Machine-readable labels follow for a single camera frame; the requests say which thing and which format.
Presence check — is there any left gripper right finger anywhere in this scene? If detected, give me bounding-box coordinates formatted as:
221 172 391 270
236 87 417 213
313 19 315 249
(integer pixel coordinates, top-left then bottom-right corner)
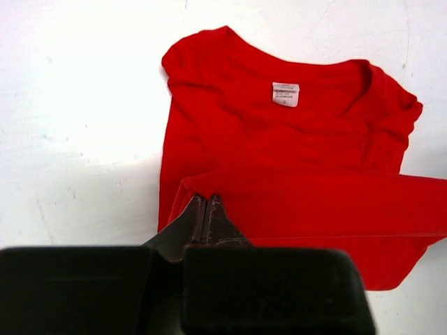
181 196 376 334

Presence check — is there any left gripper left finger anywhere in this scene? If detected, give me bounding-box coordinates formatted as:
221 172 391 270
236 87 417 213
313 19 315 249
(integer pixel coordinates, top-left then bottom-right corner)
1 196 205 334

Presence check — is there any red t shirt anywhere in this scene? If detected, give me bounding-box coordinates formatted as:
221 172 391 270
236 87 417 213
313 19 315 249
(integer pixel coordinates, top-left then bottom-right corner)
158 27 446 290

